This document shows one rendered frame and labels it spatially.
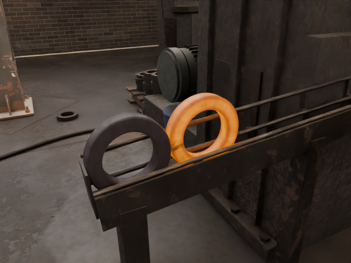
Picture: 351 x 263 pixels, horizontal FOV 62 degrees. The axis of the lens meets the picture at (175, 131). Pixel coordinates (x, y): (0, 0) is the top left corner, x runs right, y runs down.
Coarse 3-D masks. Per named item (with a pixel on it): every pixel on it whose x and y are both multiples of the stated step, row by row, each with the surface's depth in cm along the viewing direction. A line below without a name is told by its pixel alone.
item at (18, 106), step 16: (0, 0) 267; (0, 16) 247; (0, 32) 251; (0, 48) 255; (0, 64) 259; (0, 80) 264; (16, 80) 269; (0, 96) 269; (16, 96) 274; (0, 112) 273; (16, 112) 277; (32, 112) 276
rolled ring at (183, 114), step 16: (192, 96) 65; (208, 96) 64; (176, 112) 64; (192, 112) 64; (224, 112) 68; (176, 128) 63; (224, 128) 71; (176, 144) 65; (224, 144) 71; (176, 160) 67
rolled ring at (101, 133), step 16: (96, 128) 58; (112, 128) 56; (128, 128) 58; (144, 128) 59; (160, 128) 61; (96, 144) 56; (160, 144) 62; (96, 160) 57; (160, 160) 64; (96, 176) 58; (112, 176) 63
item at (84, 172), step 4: (80, 160) 61; (80, 164) 59; (84, 168) 58; (84, 172) 56; (84, 176) 58; (84, 180) 62; (88, 180) 56; (88, 184) 56; (88, 188) 56; (88, 192) 59; (88, 196) 65; (92, 196) 57; (92, 200) 58; (92, 204) 58; (92, 208) 62; (96, 208) 59; (96, 212) 59; (96, 216) 59
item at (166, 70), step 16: (176, 48) 198; (192, 48) 199; (160, 64) 209; (176, 64) 189; (192, 64) 193; (160, 80) 215; (176, 80) 191; (192, 80) 194; (144, 96) 244; (160, 96) 242; (176, 96) 199; (144, 112) 249; (160, 112) 215; (192, 128) 180; (192, 144) 178
